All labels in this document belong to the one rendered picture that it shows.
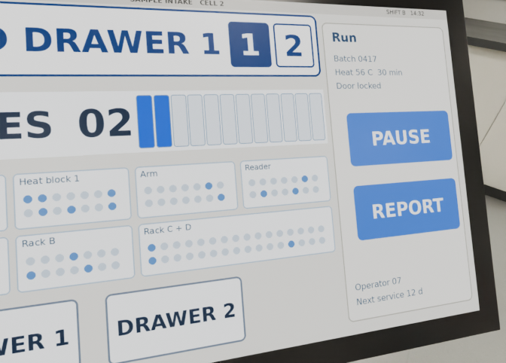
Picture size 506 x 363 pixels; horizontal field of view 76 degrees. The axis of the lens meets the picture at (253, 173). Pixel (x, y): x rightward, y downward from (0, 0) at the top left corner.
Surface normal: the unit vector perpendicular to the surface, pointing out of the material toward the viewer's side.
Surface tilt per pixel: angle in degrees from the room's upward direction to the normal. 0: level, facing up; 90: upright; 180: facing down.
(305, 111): 50
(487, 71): 90
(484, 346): 0
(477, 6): 90
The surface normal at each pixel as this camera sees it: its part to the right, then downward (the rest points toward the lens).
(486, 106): -0.52, 0.47
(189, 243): 0.22, -0.07
